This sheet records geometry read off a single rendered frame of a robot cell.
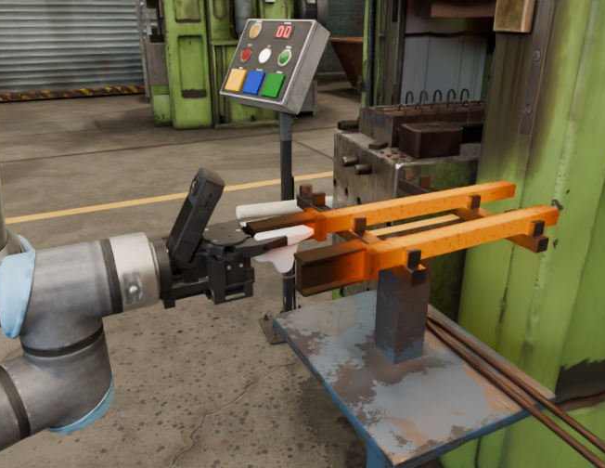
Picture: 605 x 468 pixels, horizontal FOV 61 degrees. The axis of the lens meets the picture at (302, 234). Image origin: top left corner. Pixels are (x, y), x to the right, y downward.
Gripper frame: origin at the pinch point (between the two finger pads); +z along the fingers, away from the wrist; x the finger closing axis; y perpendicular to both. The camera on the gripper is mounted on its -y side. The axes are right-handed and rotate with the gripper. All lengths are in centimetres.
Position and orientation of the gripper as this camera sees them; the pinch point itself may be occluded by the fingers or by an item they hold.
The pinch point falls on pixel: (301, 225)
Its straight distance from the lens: 70.9
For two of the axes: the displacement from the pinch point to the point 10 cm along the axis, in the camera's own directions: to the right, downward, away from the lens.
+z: 9.0, -1.7, 4.0
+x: 4.4, 3.5, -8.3
